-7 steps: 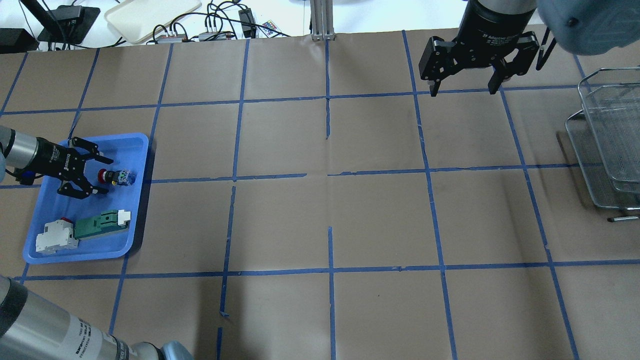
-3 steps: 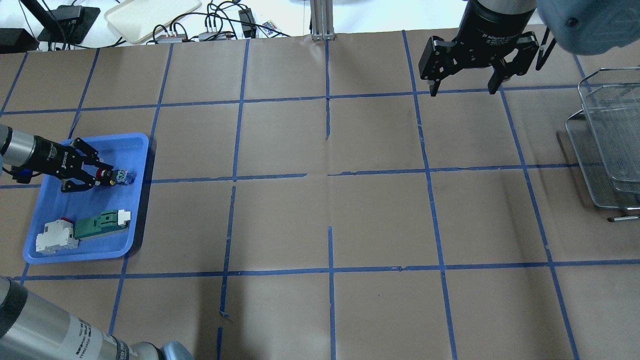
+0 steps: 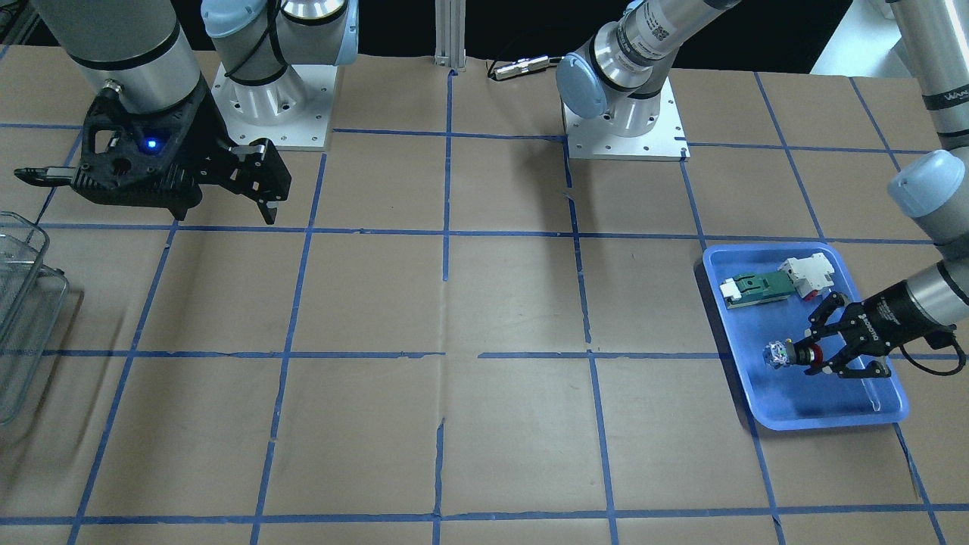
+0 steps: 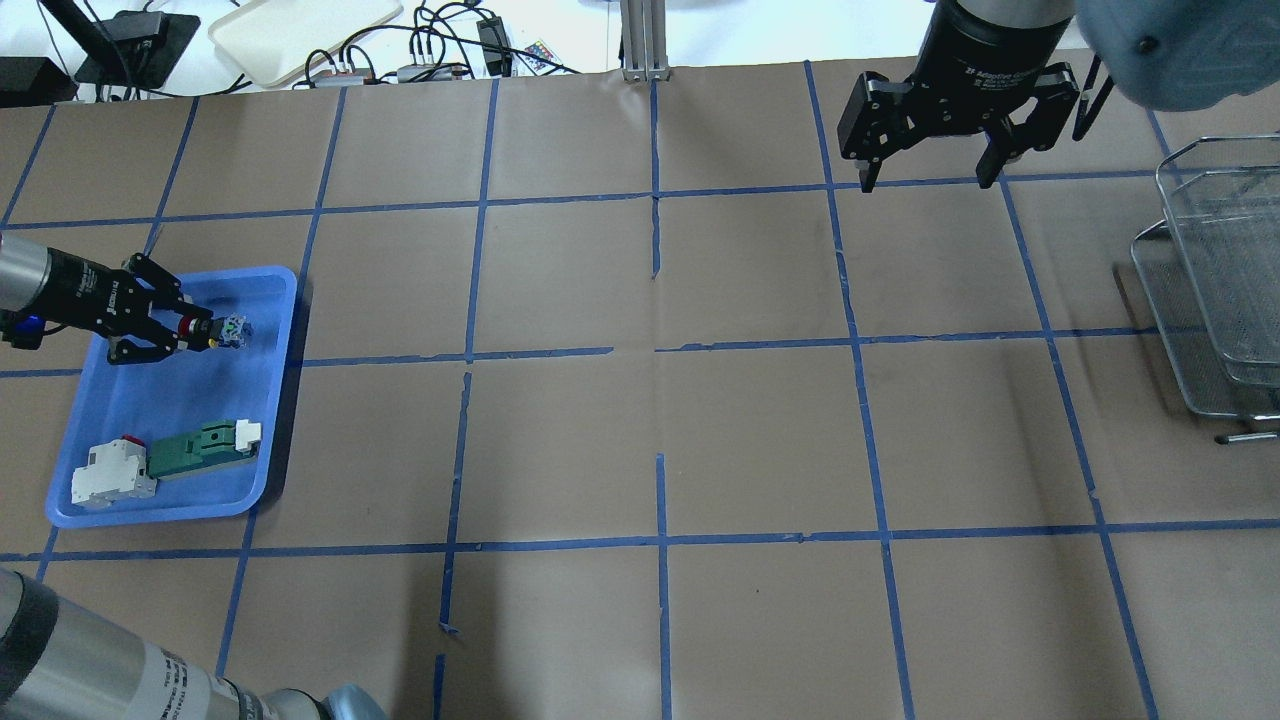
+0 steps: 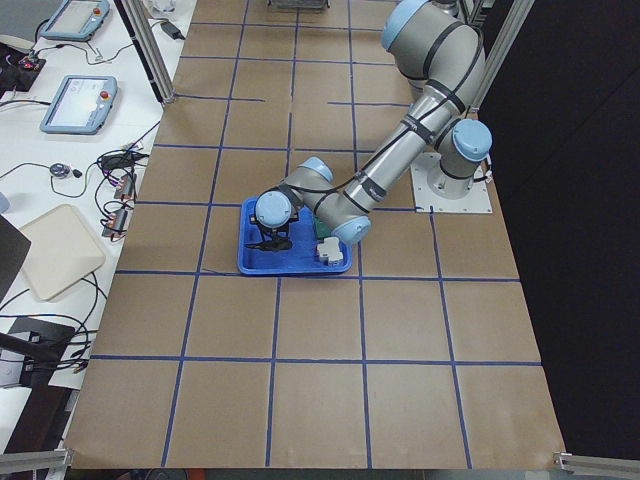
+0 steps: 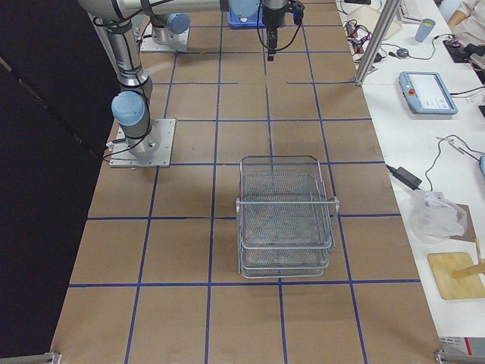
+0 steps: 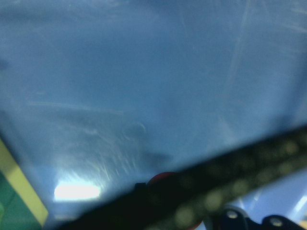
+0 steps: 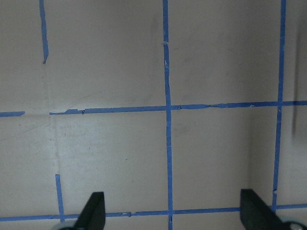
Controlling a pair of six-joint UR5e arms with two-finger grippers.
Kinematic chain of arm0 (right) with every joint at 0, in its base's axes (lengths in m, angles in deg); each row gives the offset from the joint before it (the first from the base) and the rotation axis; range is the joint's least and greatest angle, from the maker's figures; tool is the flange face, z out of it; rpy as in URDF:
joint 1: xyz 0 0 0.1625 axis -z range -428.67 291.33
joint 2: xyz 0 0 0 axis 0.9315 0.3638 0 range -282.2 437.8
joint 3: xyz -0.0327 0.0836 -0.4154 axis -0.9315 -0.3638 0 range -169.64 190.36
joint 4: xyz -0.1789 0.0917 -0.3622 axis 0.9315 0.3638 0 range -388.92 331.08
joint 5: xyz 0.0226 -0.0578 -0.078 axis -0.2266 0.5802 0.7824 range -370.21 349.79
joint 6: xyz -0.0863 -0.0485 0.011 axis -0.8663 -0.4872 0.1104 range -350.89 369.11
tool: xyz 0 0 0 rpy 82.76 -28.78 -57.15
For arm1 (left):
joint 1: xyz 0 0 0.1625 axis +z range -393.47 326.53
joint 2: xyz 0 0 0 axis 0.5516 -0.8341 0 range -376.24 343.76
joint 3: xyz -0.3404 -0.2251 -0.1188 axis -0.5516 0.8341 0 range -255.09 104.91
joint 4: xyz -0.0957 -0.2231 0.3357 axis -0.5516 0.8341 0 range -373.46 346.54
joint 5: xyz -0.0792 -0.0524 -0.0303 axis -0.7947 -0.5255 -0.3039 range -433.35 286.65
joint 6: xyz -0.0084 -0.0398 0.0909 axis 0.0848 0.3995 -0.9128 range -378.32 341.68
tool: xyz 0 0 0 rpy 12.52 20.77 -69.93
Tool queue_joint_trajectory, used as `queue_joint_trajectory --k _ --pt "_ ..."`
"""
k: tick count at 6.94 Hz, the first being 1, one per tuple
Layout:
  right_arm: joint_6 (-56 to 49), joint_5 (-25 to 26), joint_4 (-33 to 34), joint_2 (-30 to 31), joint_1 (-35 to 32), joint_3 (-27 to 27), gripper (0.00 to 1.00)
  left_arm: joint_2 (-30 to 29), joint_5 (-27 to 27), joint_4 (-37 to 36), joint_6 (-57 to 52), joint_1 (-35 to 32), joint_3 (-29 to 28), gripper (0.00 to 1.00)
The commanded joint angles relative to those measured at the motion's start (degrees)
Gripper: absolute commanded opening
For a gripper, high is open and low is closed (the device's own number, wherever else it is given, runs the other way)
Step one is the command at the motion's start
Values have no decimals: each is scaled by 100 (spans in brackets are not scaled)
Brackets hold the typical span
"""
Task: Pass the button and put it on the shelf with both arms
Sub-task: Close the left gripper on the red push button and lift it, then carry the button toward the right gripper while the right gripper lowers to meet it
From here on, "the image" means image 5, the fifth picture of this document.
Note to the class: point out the blue plastic tray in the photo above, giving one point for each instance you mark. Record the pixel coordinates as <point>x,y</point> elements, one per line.
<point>301,259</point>

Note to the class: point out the green circuit board part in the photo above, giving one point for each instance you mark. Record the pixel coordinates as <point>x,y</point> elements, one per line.
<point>321,230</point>

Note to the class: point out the white terminal block part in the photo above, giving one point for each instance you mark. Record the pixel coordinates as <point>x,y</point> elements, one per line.
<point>329,252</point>

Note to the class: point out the round puck device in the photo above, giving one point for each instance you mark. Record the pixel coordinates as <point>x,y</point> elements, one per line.
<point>60,171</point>

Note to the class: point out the black power adapter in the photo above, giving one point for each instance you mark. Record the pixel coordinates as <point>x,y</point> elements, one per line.
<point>172,31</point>

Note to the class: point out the blue teach pendant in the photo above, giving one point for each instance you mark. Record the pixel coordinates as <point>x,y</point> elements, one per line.
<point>76,20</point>
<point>81,105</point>

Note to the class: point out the aluminium frame post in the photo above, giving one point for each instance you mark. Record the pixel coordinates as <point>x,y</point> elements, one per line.
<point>132,13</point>

